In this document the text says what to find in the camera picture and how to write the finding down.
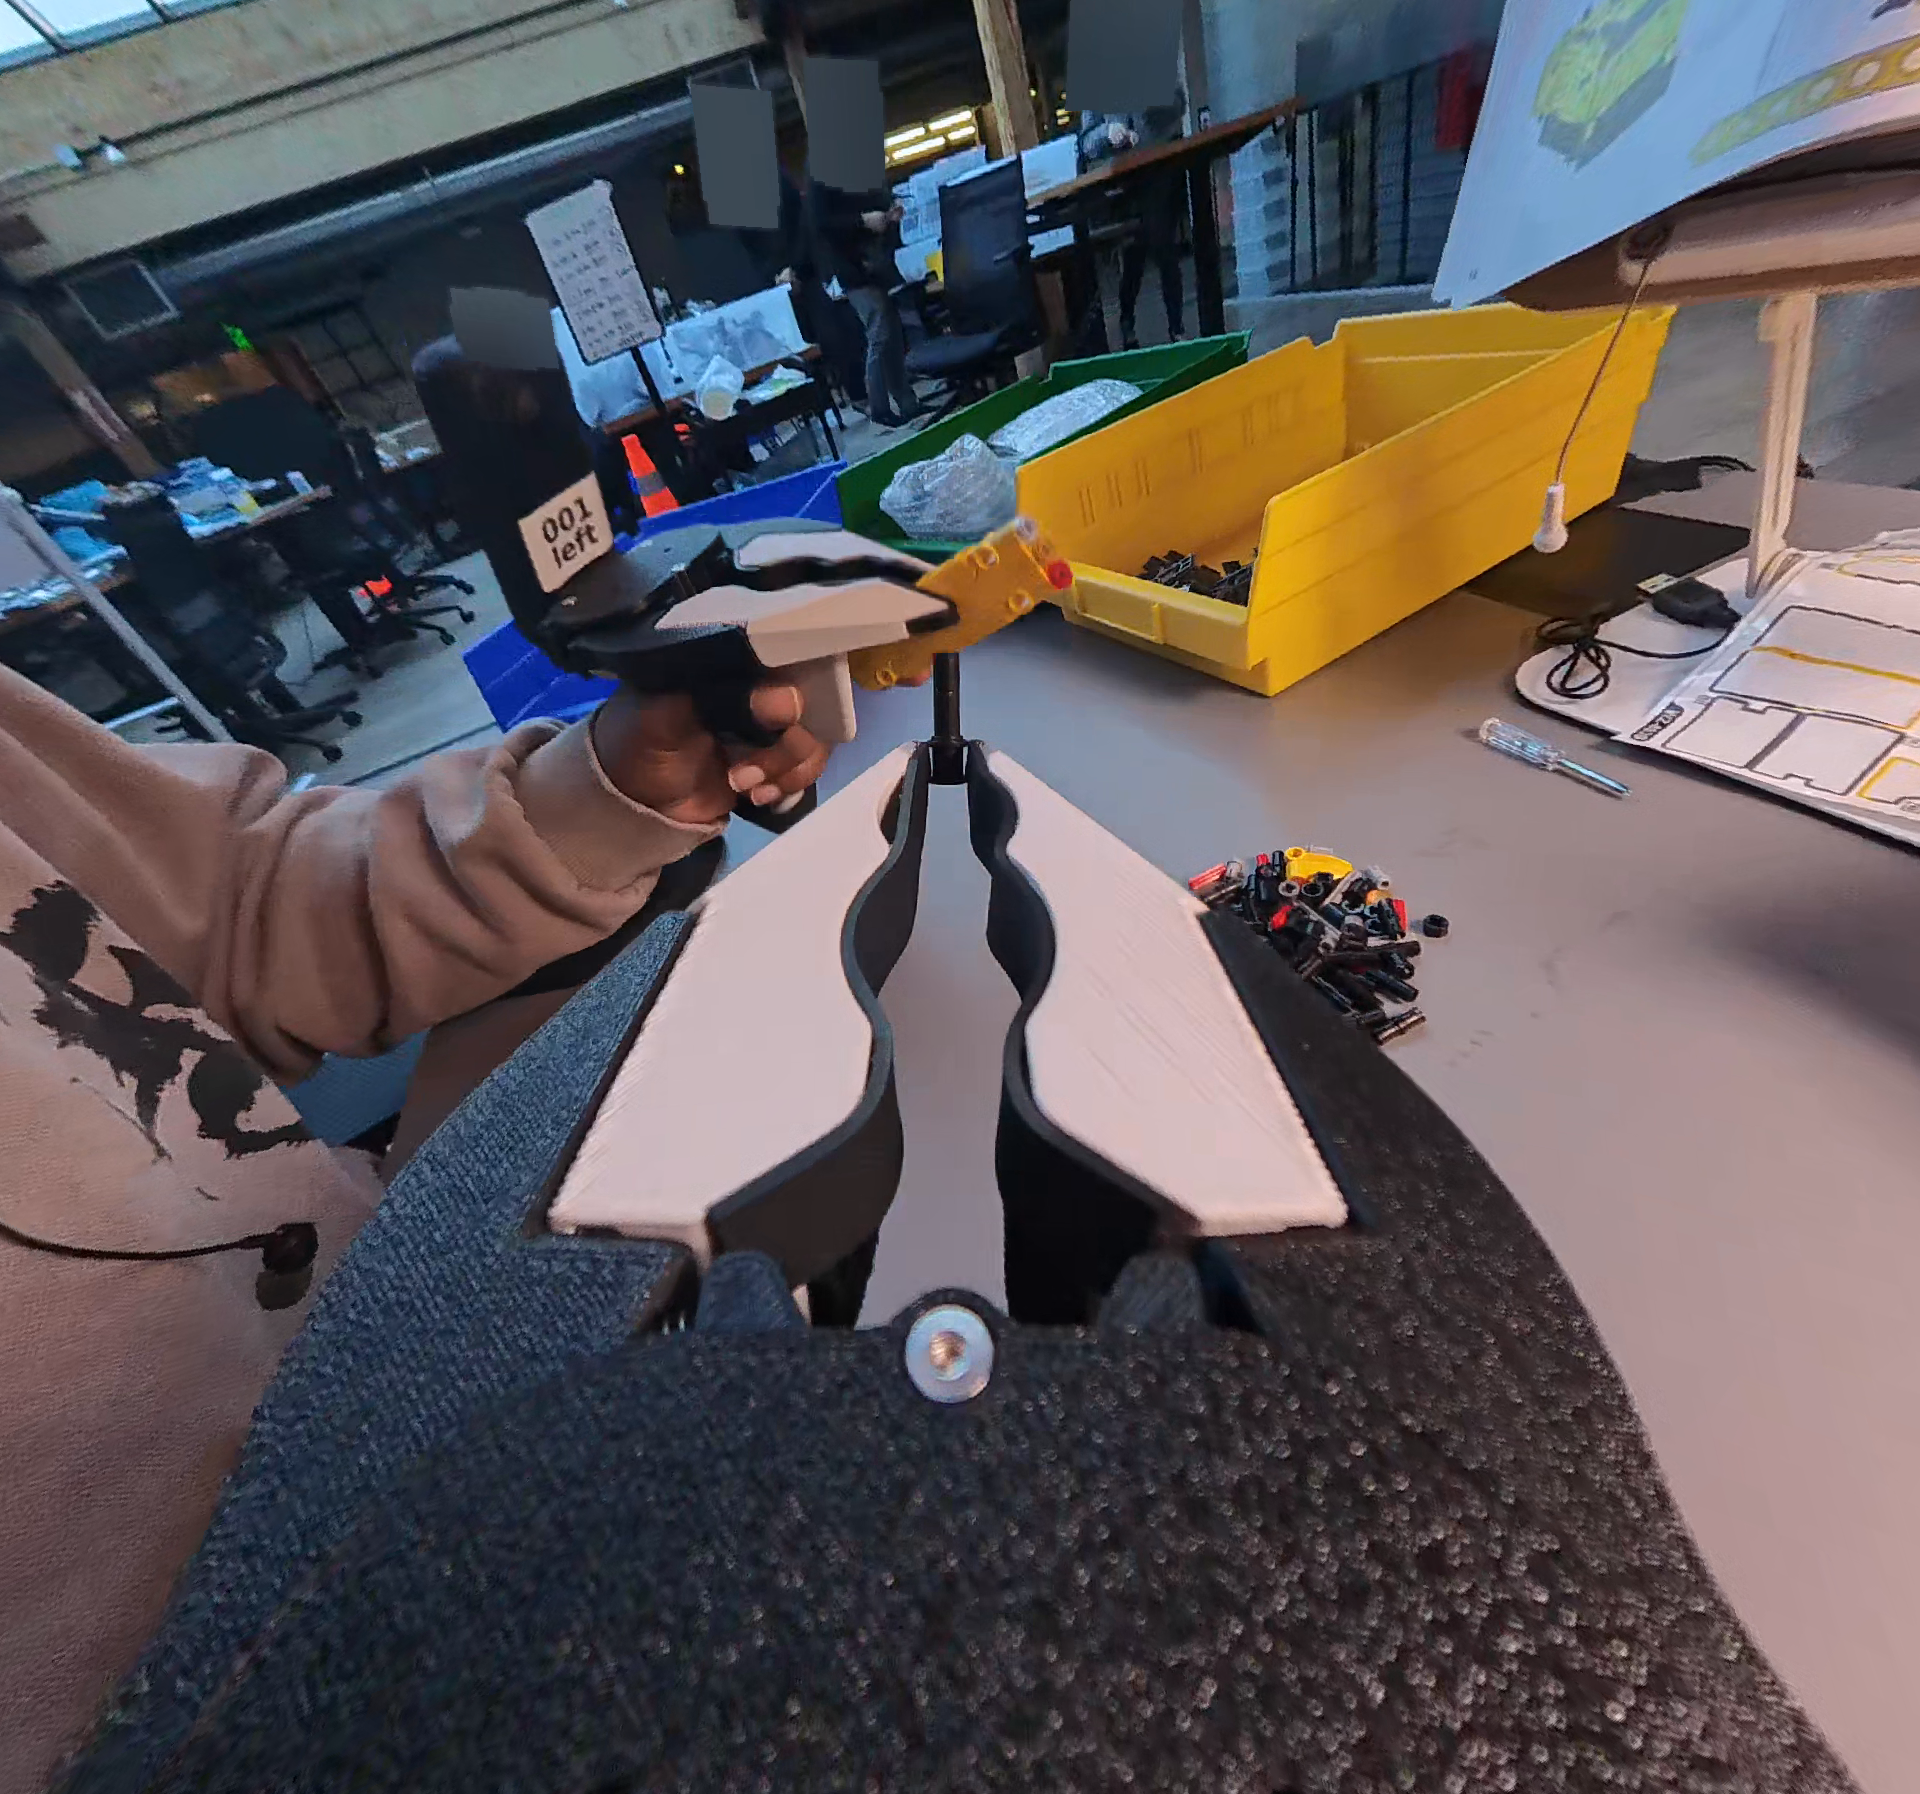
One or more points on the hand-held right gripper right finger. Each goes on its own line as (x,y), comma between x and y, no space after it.
(1168,1056)

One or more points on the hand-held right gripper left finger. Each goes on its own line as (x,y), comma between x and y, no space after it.
(734,1056)

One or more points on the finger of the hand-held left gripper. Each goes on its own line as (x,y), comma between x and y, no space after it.
(814,557)
(809,620)

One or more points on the yellow perforated brick beam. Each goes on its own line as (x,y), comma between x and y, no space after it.
(988,579)

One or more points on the instruction booklet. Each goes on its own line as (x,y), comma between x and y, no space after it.
(1653,20)

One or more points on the person's left forearm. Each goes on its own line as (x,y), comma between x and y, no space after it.
(301,893)

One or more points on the grey desk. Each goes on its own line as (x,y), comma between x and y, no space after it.
(1653,1073)

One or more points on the person's left hand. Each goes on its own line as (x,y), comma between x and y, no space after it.
(674,767)

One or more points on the black office chair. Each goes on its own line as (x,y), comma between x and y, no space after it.
(229,620)
(987,230)
(376,549)

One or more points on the crumpled clear plastic bag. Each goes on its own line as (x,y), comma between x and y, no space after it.
(950,487)

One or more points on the orange traffic cone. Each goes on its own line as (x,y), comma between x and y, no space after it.
(653,484)

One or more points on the white paper cup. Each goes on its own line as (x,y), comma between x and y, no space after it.
(718,390)

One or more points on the blue plastic bin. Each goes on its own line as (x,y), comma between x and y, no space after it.
(519,670)

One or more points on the pile of small connector pins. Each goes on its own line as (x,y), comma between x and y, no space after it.
(1320,923)

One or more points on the handwritten sign on stand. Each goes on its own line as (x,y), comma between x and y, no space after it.
(590,272)

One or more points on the cluttered background table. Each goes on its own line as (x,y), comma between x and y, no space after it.
(229,506)

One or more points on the flat bubble wrap bag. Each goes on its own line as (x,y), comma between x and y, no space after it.
(1070,412)

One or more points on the green plastic bin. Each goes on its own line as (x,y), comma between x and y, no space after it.
(1139,370)

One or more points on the heap of black brick parts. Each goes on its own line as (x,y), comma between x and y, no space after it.
(1196,574)

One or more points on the white metal pole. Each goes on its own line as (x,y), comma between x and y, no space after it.
(122,620)

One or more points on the background work table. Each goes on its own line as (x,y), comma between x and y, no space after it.
(1168,149)

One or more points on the yellow plastic parts bin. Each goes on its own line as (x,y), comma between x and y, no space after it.
(1427,474)

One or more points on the wooden support post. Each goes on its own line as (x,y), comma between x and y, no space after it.
(988,7)

